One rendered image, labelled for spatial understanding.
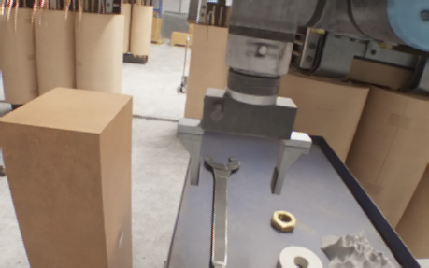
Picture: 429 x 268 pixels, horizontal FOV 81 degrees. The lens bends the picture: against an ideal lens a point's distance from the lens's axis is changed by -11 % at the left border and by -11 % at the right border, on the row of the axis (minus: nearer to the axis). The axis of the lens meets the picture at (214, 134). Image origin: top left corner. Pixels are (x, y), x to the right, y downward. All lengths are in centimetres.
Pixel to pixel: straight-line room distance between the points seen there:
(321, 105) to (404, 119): 38
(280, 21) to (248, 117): 13
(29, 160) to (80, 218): 23
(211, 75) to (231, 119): 225
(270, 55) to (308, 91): 71
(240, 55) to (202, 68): 228
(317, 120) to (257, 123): 72
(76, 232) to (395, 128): 125
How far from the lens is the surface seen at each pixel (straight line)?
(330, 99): 109
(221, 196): 60
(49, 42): 298
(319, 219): 64
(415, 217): 175
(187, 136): 41
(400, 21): 28
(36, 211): 100
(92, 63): 283
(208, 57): 261
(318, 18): 38
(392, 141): 131
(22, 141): 88
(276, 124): 40
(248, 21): 35
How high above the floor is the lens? 123
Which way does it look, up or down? 23 degrees down
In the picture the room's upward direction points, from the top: 9 degrees clockwise
